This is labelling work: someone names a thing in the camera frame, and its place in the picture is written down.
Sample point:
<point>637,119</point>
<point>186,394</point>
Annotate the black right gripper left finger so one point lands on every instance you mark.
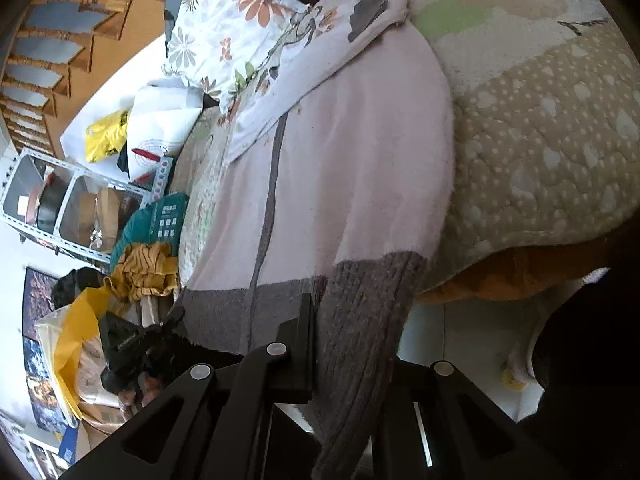
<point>221,424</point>

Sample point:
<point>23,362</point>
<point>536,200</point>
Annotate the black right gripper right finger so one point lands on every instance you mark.
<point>436,424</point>

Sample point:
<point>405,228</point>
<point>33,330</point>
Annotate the pink and grey knit sweater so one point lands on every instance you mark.
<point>336,181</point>

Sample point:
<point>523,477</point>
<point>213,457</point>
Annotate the yellow and white bag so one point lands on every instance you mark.
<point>74,359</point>

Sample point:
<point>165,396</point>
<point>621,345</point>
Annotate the mustard yellow striped garment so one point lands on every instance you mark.
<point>144,270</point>

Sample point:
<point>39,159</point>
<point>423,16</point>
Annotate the dark picture poster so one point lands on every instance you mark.
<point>37,303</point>

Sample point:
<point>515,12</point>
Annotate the teal printed bag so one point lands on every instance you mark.
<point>160,221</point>

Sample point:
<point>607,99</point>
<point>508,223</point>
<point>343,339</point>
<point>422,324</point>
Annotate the white metal shelf rack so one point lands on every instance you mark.
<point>67,208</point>

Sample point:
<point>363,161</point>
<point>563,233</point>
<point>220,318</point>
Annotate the teal edged flat box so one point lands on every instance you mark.
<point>161,177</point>

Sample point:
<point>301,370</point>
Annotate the yellow plastic bag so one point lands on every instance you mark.
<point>107,136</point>

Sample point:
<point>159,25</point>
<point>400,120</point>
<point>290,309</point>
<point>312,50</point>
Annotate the white plastic bag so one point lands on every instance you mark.
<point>162,116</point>

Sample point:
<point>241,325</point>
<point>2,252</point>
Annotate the white floral pillow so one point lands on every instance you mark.
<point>218,45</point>

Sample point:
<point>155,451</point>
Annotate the wooden lattice headboard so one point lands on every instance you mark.
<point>56,54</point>

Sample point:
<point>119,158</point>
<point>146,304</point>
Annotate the heart patterned quilt bedspread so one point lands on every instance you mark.
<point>545,111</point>

